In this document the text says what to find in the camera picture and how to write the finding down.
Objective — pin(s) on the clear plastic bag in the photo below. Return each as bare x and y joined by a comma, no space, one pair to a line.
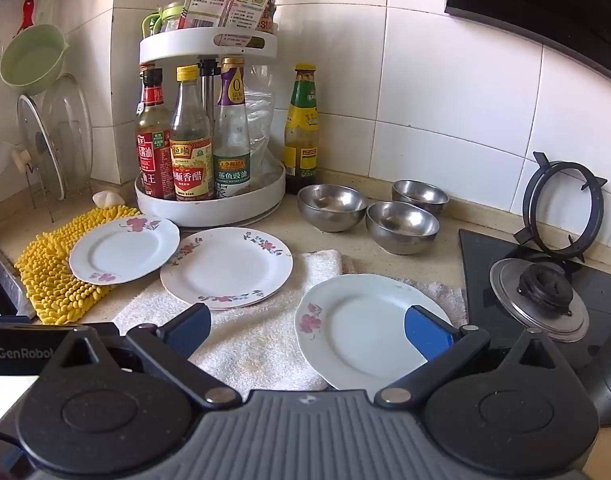
261,125

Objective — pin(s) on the yellow chenille mat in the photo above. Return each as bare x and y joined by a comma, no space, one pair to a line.
45,280

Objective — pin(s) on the glass pot lid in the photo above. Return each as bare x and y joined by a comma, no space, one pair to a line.
72,130

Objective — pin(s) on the red label seasoning jar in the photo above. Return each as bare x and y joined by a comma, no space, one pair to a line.
269,15

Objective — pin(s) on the white garlic bulb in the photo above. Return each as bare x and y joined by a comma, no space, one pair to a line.
106,199

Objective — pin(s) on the large floral white plate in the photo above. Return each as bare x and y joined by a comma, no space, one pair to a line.
355,330

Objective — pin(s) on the small floral white plate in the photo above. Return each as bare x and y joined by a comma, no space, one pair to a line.
120,250

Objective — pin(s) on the black glass gas stove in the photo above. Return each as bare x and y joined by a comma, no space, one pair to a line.
603,285

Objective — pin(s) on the white two-tier turntable rack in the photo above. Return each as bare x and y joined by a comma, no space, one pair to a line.
205,213

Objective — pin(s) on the white towel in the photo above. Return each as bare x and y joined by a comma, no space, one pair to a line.
255,345

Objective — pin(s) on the white wall hook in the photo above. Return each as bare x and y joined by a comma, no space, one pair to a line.
21,159

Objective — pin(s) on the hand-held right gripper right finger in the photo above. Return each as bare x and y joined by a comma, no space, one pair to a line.
428,334

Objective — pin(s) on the red label soy sauce bottle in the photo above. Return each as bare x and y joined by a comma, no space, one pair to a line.
153,160

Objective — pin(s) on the black iron pan support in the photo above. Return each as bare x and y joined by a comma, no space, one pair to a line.
529,195

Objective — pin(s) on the white rimmed pot lid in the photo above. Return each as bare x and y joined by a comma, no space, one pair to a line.
42,140

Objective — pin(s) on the green lidded jar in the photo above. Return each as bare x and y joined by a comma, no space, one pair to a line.
170,17

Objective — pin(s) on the stainless steel bowl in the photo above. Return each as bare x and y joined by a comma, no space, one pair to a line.
401,235
332,212
420,197

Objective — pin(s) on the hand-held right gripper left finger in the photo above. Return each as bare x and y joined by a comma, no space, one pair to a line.
188,329

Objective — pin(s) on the green yellow label oil bottle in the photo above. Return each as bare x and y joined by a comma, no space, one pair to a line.
301,120

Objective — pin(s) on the yellow cap vinegar bottle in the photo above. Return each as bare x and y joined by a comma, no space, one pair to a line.
190,165

